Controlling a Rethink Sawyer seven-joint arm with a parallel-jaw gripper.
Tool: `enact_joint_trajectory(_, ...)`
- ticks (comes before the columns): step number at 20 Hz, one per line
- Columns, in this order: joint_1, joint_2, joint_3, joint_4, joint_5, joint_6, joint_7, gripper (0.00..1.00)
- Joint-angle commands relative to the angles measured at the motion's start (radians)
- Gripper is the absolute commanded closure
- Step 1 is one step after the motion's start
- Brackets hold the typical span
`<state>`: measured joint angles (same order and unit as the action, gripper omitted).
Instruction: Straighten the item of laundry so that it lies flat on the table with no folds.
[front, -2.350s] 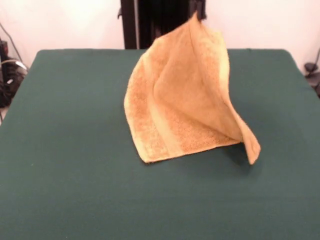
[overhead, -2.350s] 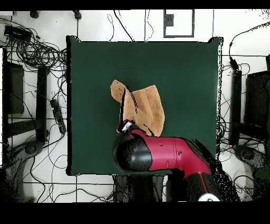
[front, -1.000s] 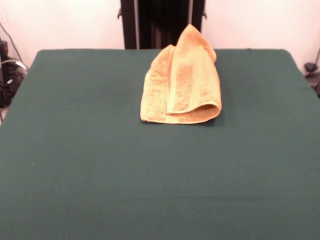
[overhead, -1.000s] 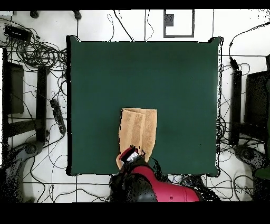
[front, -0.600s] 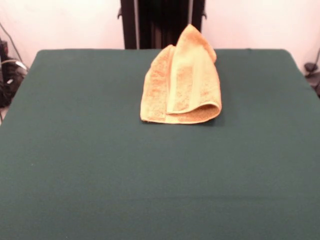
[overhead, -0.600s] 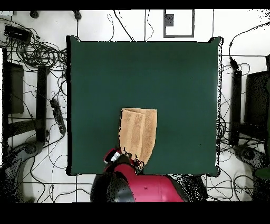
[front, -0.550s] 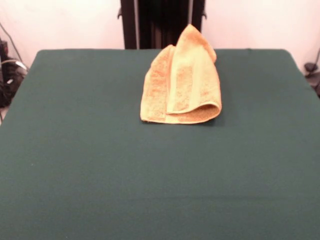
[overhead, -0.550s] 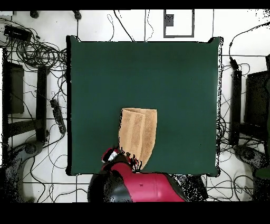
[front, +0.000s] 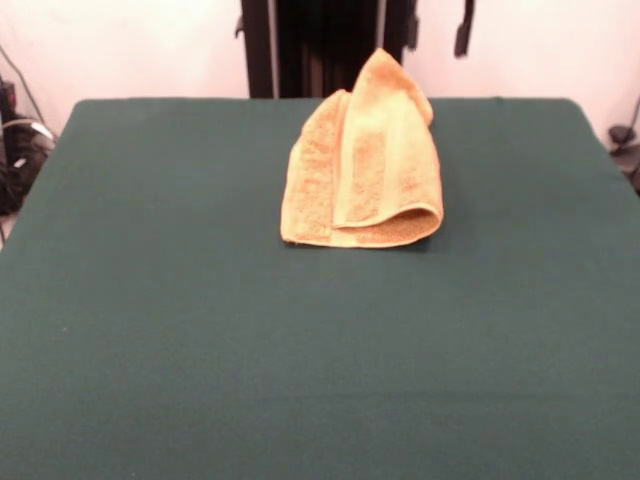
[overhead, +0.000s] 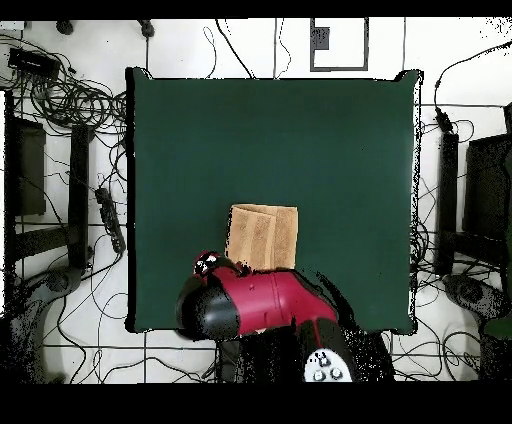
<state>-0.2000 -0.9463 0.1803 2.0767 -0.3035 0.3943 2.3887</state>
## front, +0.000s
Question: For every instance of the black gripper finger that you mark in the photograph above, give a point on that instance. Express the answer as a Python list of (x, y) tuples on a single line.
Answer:
[(462, 35), (413, 32)]

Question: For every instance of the orange terry towel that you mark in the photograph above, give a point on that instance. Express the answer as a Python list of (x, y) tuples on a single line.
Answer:
[(360, 175)]

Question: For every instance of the small black power adapter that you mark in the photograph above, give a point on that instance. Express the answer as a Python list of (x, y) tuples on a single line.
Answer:
[(620, 135)]

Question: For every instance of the dark green table cloth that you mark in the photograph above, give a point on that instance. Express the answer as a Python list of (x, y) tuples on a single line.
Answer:
[(150, 350)]

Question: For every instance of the black robot pedestal stand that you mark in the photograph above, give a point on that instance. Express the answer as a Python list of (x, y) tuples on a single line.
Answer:
[(310, 50)]

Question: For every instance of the black power strip red switch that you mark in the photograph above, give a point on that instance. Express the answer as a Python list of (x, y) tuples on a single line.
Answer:
[(7, 95)]

